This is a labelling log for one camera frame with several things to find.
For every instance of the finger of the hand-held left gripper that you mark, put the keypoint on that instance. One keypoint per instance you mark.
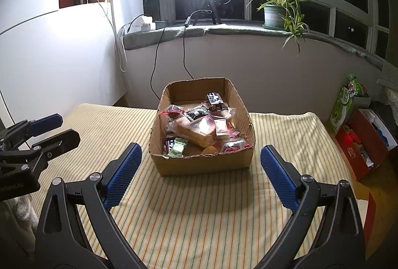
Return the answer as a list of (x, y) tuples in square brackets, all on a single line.
[(46, 124), (62, 141)]

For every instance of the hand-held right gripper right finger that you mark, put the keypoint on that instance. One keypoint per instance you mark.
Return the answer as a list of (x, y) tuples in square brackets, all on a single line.
[(278, 177)]

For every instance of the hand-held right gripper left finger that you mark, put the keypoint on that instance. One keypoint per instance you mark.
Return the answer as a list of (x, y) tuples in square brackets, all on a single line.
[(121, 177)]

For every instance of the clear red-edged snack packet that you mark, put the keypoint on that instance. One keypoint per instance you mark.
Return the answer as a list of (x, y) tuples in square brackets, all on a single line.
[(172, 110), (233, 144)]

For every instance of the brown chocolate bar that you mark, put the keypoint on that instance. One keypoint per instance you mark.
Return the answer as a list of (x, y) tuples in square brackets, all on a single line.
[(214, 101), (169, 144)]

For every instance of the green snack packet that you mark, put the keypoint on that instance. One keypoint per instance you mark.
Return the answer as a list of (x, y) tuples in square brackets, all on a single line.
[(178, 147)]

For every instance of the pink candy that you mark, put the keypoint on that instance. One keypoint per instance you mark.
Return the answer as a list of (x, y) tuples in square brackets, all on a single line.
[(220, 127)]

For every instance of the cardboard box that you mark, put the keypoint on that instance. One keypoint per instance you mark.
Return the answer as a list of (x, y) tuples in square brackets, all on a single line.
[(202, 165)]

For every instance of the sliced bread packet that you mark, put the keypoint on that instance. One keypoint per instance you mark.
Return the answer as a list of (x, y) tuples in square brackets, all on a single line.
[(194, 132)]

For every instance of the black candy wrapper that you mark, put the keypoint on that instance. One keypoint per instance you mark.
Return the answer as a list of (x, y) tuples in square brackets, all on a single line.
[(196, 113)]

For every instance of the pale fuzzy cloth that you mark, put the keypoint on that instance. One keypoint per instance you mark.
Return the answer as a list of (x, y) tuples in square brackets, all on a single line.
[(18, 213)]

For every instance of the red storage box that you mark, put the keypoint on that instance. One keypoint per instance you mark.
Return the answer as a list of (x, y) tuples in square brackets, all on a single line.
[(354, 160)]

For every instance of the striped blanket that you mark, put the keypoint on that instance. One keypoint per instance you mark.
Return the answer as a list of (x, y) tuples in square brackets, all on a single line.
[(192, 210)]

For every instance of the large green packet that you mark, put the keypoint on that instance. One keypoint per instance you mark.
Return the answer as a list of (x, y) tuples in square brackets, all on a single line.
[(340, 113)]

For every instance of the white power strip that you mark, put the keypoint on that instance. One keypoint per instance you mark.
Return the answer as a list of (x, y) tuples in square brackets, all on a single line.
[(143, 25)]

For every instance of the white lace cloth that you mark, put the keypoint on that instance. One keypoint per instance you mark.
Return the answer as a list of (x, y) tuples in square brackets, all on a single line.
[(390, 76)]

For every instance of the grey power adapter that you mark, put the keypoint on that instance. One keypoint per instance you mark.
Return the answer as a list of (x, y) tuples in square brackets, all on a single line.
[(161, 25)]

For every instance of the potted spider plant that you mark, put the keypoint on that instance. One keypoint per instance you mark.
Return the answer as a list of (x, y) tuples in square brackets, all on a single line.
[(273, 17)]

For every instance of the black tripod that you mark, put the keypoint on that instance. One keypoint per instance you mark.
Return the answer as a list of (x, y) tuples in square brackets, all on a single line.
[(206, 3)]

